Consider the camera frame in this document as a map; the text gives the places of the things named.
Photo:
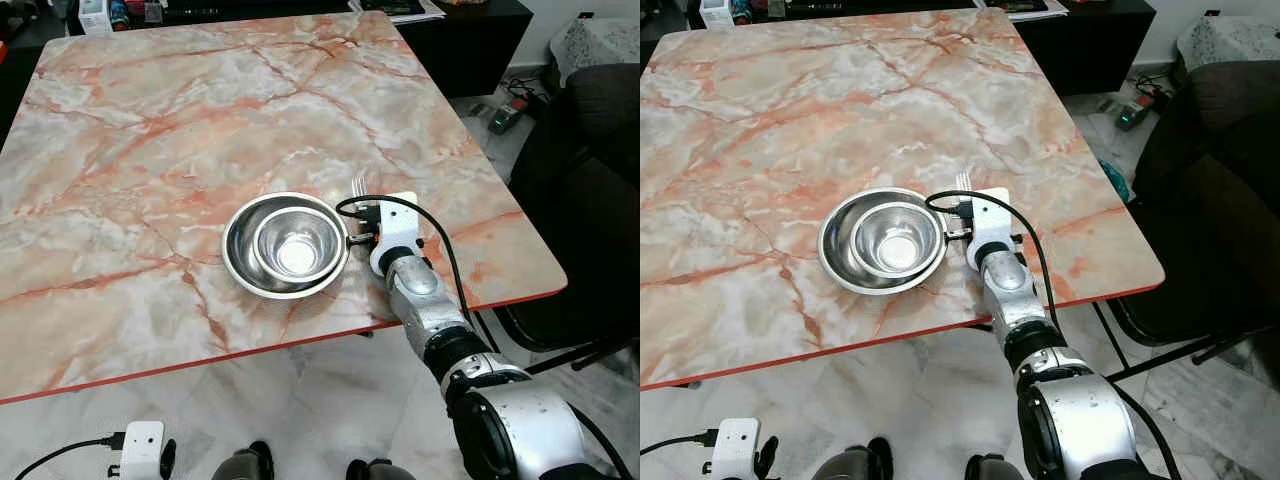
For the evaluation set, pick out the white printed box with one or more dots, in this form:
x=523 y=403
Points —
x=93 y=15
x=716 y=12

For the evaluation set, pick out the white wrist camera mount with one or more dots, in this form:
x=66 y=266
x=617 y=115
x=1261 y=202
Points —
x=992 y=225
x=398 y=235
x=735 y=450
x=142 y=450

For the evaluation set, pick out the robot right leg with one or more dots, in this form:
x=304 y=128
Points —
x=995 y=468
x=380 y=470

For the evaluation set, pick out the small steel bowl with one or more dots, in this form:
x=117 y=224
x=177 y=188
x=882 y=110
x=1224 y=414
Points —
x=295 y=245
x=895 y=240

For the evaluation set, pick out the orange marble folding table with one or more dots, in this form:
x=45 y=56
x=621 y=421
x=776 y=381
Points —
x=150 y=150
x=800 y=130

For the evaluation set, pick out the white paper stack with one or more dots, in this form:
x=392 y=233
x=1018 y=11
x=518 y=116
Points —
x=400 y=8
x=1020 y=7

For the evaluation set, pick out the steel fork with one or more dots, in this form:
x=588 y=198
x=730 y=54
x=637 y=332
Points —
x=963 y=181
x=358 y=186

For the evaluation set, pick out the white patterned cloth cover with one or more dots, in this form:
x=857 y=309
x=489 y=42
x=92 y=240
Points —
x=600 y=45
x=1230 y=40

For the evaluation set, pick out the black chair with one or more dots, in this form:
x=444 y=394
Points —
x=590 y=200
x=1220 y=200

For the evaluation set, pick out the large steel bowl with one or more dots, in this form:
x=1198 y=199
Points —
x=240 y=265
x=835 y=260

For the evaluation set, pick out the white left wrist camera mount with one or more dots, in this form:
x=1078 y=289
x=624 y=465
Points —
x=142 y=450
x=735 y=450

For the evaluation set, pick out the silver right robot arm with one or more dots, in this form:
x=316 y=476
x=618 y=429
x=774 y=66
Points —
x=1012 y=290
x=430 y=310

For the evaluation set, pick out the black device with green light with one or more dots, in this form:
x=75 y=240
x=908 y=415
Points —
x=505 y=118
x=1135 y=112

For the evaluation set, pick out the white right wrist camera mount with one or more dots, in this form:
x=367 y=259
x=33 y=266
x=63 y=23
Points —
x=992 y=225
x=398 y=235

